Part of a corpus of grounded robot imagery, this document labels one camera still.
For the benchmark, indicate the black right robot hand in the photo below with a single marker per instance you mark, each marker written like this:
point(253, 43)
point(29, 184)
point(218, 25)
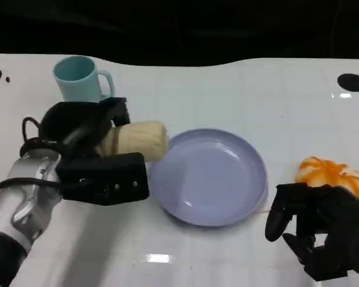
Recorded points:
point(341, 221)

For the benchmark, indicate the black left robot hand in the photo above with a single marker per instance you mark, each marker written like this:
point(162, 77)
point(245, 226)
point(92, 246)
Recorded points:
point(68, 122)

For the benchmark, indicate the pale green mug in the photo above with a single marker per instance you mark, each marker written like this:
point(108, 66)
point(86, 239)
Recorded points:
point(77, 80)

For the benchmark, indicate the orange and white toy bread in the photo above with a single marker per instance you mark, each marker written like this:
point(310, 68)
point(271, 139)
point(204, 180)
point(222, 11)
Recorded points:
point(329, 173)

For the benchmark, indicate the lilac plate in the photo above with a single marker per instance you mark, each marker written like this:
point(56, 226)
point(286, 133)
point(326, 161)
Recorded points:
point(209, 179)

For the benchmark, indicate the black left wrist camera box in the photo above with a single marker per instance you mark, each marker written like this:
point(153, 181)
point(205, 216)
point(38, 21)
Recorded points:
point(107, 179)

